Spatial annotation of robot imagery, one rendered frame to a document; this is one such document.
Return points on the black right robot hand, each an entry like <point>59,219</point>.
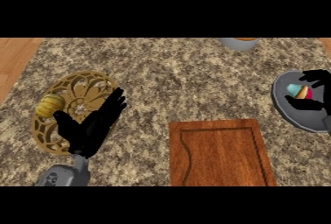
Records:
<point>317,87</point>

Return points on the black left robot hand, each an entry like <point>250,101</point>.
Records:
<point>92,128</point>

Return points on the colourful cupcake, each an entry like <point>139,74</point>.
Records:
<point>299,91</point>

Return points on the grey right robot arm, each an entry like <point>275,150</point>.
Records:
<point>328,124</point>

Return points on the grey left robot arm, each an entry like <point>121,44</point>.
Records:
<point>64,175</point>

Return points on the grey pan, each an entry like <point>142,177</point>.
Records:
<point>297,116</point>

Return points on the brown wooden cutting board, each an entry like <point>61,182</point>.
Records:
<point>220,153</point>

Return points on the gold openwork placemat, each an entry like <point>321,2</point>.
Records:
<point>82,100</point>

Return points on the yellow squash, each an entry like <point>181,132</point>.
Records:
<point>51,105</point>

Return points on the grey pot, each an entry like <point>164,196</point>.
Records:
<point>240,43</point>

